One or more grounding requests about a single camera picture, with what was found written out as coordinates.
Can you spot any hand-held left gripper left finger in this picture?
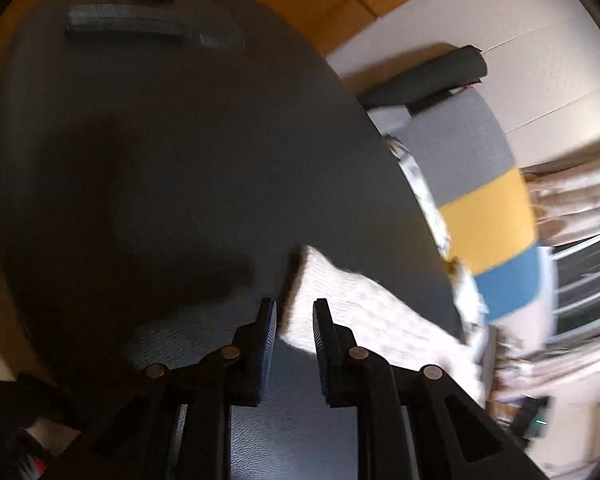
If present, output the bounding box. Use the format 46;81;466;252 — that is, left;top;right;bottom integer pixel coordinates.
70;297;278;480

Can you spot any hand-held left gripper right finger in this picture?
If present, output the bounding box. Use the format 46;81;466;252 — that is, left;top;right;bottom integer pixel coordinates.
313;298;551;480

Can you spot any white knitted sweater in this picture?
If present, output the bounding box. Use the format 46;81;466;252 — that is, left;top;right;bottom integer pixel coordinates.
279;245;483;403

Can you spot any cluttered wooden desk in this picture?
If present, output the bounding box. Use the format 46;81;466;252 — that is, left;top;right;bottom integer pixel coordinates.
485;330;551;426

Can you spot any white pillow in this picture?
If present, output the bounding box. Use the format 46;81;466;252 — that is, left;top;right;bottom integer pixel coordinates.
447;257;496;348

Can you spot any large window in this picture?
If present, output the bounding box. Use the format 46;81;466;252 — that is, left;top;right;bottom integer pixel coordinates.
550;230;600;341

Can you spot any printed pillow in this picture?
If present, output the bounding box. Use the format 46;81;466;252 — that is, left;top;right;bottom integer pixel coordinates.
382;132;453;261

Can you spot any grey yellow blue padded headboard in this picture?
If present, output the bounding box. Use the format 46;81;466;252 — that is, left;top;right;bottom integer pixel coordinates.
390;87;541;323

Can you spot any beige curtain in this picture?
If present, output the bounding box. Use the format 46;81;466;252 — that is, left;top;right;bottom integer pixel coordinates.
522;152;600;246

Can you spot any dark rolled mat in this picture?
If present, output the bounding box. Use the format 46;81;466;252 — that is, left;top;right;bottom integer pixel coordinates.
357;44;488;113

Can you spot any small folded grey cloth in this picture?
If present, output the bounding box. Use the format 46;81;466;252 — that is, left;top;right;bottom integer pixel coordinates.
199;34;246;53

